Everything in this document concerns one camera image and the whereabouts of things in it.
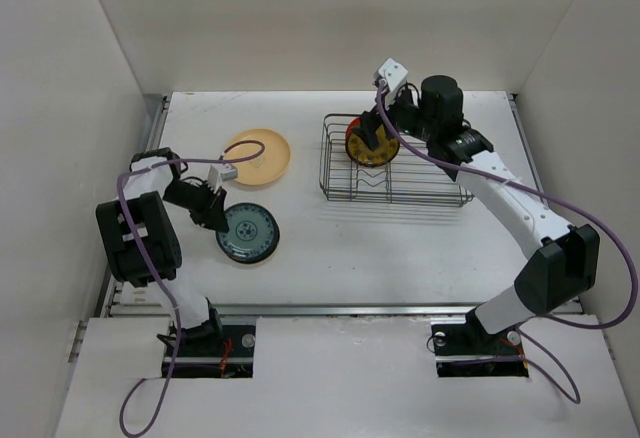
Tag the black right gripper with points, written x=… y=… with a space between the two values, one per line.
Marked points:
x=369 y=123

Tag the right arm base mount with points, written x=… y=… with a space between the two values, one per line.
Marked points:
x=457 y=355

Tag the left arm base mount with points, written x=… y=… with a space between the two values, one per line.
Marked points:
x=228 y=354

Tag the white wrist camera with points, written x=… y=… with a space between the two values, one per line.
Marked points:
x=390 y=75
x=218 y=174

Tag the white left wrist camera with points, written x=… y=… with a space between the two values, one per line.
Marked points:
x=218 y=174

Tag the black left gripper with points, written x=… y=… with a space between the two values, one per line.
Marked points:
x=212 y=213

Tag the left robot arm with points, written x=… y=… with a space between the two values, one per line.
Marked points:
x=142 y=247

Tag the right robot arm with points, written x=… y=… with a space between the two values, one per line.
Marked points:
x=561 y=258

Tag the aluminium rail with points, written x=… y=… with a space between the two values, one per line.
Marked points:
x=292 y=310

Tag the yellow patterned plate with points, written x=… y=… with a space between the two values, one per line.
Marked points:
x=362 y=156

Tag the large beige plate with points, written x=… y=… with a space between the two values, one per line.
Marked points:
x=269 y=166

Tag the teal patterned plate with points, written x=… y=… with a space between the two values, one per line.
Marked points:
x=253 y=234

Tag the grey wire dish rack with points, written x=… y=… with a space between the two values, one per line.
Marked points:
x=406 y=180

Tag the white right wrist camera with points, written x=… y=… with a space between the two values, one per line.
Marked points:
x=390 y=75

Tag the orange plate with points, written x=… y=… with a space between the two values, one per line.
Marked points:
x=355 y=132

